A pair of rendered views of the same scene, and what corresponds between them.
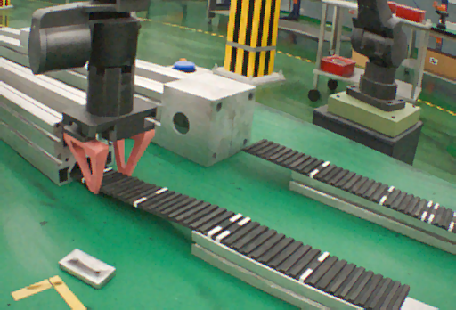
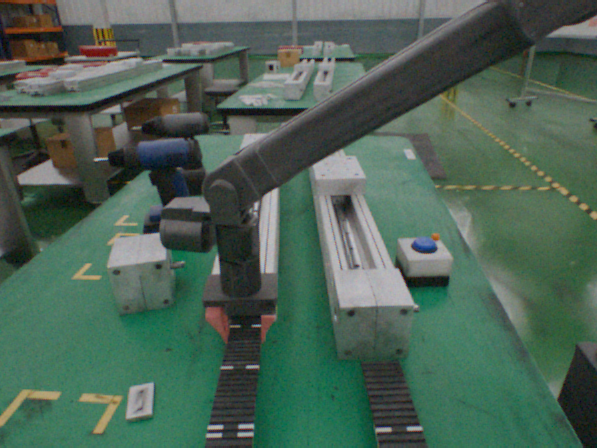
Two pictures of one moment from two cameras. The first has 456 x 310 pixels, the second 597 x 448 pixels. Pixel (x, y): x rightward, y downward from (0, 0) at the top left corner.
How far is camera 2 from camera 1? 0.42 m
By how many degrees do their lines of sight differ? 49
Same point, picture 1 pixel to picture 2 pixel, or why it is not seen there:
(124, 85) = (236, 277)
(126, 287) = (143, 431)
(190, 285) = not seen: outside the picture
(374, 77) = not seen: outside the picture
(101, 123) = (211, 300)
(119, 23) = (224, 229)
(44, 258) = (133, 378)
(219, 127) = (353, 331)
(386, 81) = not seen: outside the picture
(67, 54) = (182, 243)
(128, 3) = (219, 216)
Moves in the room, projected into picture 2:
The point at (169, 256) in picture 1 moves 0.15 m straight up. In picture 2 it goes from (200, 424) to (182, 328)
